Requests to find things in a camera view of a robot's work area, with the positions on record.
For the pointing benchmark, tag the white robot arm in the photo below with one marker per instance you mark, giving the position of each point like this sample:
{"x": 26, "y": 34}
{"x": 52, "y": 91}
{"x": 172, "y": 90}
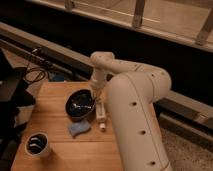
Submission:
{"x": 131, "y": 89}

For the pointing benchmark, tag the blue cloth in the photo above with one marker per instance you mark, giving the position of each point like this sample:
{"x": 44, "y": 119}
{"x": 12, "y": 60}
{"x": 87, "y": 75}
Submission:
{"x": 79, "y": 128}

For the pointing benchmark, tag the metal railing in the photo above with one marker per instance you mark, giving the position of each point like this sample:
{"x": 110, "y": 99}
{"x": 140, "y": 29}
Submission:
{"x": 188, "y": 22}

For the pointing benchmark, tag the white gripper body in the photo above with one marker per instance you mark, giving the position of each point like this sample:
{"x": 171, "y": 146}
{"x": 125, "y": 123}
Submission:
{"x": 96, "y": 88}

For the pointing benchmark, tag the dark ceramic bowl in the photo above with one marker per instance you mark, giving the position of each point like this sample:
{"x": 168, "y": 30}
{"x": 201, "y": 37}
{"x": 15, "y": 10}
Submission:
{"x": 80, "y": 104}

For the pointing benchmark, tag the white cup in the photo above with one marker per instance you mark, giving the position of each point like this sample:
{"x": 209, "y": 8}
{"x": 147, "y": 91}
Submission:
{"x": 37, "y": 145}

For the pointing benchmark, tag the small white cylinder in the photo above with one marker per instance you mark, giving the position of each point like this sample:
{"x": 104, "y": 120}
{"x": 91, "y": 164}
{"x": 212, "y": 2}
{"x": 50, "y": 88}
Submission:
{"x": 102, "y": 126}

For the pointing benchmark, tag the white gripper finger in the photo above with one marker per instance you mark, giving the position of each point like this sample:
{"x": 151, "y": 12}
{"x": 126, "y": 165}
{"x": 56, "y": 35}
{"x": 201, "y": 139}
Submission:
{"x": 100, "y": 110}

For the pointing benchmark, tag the black equipment at left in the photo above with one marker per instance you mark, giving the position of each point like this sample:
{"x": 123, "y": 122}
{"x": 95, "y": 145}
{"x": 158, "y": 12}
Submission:
{"x": 13, "y": 95}

